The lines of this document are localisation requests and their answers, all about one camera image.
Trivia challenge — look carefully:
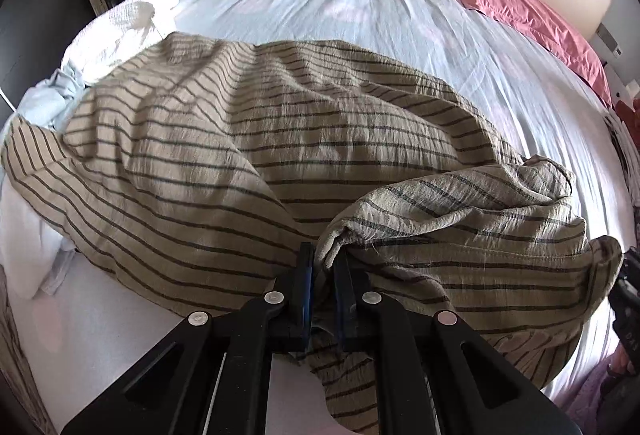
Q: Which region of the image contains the white bed sheet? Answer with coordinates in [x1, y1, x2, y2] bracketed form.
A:
[11, 0, 634, 427]

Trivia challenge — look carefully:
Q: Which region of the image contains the beige striped button shirt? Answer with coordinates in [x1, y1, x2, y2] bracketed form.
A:
[1, 32, 624, 434]

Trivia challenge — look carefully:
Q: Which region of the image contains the rust red folded garment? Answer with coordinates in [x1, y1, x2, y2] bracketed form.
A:
[615, 98, 640, 142]

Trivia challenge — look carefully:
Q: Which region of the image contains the white crumpled clothes pile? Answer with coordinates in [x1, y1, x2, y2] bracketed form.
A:
[1, 0, 179, 299]

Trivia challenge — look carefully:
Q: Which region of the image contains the wall switch panel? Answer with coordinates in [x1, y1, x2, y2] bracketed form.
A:
[597, 23, 623, 59]

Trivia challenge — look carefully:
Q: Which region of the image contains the pink pillow right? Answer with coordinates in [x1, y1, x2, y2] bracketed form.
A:
[460, 0, 612, 108]

